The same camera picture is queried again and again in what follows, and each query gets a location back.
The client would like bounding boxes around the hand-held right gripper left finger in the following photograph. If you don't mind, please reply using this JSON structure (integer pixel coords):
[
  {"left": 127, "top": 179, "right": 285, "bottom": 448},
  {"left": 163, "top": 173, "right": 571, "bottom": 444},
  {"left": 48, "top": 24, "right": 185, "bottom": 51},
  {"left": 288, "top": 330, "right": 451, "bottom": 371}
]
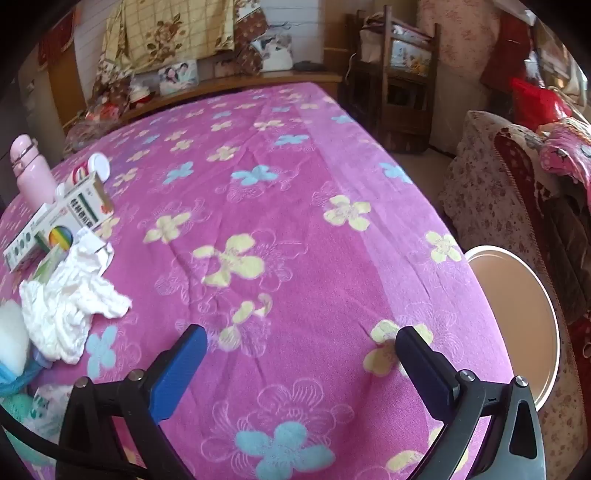
[{"left": 54, "top": 324, "right": 208, "bottom": 480}]

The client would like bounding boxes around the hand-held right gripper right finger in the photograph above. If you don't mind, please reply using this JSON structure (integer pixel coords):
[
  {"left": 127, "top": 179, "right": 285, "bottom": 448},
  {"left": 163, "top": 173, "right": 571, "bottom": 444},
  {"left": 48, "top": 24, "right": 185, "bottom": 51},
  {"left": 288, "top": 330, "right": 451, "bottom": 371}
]
[{"left": 395, "top": 325, "right": 548, "bottom": 480}]

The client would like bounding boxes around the cream plastic bucket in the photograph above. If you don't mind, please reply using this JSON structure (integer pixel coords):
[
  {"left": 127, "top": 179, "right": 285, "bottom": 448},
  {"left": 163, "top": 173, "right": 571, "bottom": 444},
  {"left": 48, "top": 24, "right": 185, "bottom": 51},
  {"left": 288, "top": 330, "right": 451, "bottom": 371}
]
[{"left": 463, "top": 246, "right": 563, "bottom": 411}]

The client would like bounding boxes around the white tissue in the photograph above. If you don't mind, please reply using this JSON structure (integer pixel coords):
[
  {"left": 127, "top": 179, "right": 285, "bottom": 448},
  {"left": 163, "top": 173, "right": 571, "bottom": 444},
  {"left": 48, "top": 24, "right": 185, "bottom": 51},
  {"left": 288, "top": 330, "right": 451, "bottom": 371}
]
[{"left": 19, "top": 237, "right": 134, "bottom": 365}]

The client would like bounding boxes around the blue wrapper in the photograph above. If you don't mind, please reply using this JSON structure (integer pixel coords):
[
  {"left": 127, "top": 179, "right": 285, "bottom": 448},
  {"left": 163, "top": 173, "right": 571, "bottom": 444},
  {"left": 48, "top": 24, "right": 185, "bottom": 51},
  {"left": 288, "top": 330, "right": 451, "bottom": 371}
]
[{"left": 0, "top": 357, "right": 52, "bottom": 398}]

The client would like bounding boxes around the mint green wrapper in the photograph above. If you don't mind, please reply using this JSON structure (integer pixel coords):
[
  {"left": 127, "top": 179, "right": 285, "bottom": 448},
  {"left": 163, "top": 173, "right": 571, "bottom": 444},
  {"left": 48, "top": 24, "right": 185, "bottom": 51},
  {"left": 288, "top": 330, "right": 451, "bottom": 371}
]
[{"left": 0, "top": 390, "right": 33, "bottom": 428}]

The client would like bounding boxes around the rainbow print box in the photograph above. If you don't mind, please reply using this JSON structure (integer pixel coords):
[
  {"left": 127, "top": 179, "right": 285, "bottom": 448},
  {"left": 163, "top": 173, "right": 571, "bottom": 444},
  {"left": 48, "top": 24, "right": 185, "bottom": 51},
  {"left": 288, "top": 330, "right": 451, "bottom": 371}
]
[{"left": 31, "top": 224, "right": 77, "bottom": 283}]

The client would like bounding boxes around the green white medicine box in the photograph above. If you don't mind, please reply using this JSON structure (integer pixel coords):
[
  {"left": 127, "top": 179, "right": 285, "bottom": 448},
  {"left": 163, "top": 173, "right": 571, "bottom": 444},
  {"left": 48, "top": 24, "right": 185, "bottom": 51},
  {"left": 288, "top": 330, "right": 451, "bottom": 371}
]
[{"left": 4, "top": 178, "right": 115, "bottom": 273}]

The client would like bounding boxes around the floral covered sofa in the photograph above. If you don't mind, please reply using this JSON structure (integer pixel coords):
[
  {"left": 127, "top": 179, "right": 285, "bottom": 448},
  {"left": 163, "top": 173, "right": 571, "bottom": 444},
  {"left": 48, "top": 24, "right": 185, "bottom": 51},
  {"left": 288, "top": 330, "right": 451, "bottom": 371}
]
[{"left": 438, "top": 110, "right": 591, "bottom": 480}]

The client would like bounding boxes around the pink floral tablecloth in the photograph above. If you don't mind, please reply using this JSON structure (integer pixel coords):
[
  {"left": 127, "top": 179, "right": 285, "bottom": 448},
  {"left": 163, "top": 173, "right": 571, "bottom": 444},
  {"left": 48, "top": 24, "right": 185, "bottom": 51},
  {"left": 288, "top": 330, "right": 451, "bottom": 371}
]
[{"left": 0, "top": 80, "right": 520, "bottom": 480}]

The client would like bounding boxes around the brown jacket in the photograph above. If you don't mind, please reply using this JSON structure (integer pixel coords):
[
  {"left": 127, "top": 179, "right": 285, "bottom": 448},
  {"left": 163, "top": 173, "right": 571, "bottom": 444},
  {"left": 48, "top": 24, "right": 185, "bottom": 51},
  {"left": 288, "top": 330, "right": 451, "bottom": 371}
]
[{"left": 547, "top": 194, "right": 591, "bottom": 324}]

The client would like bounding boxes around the small white bottle red label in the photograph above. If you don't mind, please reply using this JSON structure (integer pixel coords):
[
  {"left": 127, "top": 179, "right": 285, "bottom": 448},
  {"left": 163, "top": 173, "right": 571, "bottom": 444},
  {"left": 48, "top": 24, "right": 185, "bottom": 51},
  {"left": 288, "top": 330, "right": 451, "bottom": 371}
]
[{"left": 70, "top": 153, "right": 110, "bottom": 185}]

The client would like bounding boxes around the red floral sofa throw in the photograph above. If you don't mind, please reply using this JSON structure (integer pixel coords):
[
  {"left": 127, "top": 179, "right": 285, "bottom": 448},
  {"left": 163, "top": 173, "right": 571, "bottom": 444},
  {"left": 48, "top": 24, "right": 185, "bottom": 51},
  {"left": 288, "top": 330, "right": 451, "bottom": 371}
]
[{"left": 493, "top": 127, "right": 555, "bottom": 259}]

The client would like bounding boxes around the pink water bottle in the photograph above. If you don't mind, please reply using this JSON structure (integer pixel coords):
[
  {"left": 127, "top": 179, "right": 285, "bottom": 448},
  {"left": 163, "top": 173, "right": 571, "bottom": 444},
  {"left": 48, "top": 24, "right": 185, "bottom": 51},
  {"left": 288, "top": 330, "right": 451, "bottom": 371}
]
[{"left": 10, "top": 134, "right": 57, "bottom": 209}]

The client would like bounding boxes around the pink printed blanket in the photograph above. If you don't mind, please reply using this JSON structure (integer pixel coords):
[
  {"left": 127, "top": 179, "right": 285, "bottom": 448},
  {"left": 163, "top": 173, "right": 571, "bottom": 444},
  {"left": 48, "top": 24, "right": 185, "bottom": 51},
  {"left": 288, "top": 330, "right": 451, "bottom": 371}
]
[{"left": 540, "top": 117, "right": 591, "bottom": 185}]

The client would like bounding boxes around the clear plastic bag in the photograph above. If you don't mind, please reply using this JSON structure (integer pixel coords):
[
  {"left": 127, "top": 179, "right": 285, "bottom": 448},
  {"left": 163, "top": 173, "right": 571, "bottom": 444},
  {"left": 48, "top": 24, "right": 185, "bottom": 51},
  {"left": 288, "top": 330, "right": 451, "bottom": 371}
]
[{"left": 62, "top": 88, "right": 158, "bottom": 153}]

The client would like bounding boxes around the dark wooden chair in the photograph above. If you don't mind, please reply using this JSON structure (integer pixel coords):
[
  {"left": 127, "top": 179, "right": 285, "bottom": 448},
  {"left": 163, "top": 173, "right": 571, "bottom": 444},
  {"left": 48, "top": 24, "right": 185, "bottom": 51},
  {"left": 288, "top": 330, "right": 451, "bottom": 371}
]
[{"left": 344, "top": 10, "right": 441, "bottom": 153}]

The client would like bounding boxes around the red plastic bag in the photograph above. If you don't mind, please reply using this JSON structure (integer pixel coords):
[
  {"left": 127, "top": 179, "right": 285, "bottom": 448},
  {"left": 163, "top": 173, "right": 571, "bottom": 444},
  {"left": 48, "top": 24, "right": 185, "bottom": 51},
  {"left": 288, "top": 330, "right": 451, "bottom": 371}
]
[{"left": 509, "top": 78, "right": 575, "bottom": 132}]

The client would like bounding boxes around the wooden cabinet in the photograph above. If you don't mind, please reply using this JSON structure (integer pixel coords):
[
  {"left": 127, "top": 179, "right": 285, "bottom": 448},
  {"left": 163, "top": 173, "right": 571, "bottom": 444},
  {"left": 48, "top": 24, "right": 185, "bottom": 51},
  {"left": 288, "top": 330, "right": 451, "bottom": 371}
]
[{"left": 60, "top": 69, "right": 345, "bottom": 134}]

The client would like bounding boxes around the floral covered tall appliance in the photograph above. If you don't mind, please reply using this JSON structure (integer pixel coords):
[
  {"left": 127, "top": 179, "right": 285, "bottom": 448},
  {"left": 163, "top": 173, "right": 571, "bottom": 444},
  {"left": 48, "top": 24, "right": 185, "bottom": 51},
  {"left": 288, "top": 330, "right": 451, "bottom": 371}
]
[{"left": 418, "top": 0, "right": 504, "bottom": 153}]

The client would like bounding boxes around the dark red hanging garment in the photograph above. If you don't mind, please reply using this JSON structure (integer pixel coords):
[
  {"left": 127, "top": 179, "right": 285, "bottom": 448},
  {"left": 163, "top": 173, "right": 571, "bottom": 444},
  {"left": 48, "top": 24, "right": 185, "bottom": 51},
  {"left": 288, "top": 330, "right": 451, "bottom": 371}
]
[{"left": 480, "top": 9, "right": 541, "bottom": 90}]

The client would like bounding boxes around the white photo print bag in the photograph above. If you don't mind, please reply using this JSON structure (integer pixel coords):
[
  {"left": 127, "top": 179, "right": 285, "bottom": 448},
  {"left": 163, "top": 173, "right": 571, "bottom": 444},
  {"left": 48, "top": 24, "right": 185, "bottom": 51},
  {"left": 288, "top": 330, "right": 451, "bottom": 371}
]
[{"left": 252, "top": 34, "right": 294, "bottom": 72}]

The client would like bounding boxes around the yellow floral cloth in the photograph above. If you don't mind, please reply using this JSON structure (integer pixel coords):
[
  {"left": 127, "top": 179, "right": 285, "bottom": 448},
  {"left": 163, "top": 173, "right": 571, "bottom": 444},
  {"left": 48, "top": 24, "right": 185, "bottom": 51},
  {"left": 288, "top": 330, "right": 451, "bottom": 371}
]
[{"left": 95, "top": 0, "right": 236, "bottom": 97}]

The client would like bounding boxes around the couple photo frame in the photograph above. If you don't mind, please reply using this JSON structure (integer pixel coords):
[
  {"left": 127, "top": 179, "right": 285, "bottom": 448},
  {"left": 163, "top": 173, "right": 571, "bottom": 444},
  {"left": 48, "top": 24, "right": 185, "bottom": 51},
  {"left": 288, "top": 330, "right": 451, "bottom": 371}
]
[{"left": 158, "top": 60, "right": 200, "bottom": 95}]

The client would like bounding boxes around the red hanging wall scroll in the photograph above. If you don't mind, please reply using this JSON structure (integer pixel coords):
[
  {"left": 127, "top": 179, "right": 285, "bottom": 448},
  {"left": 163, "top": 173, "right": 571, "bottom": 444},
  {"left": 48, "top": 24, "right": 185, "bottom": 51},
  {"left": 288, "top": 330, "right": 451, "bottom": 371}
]
[{"left": 37, "top": 18, "right": 77, "bottom": 70}]

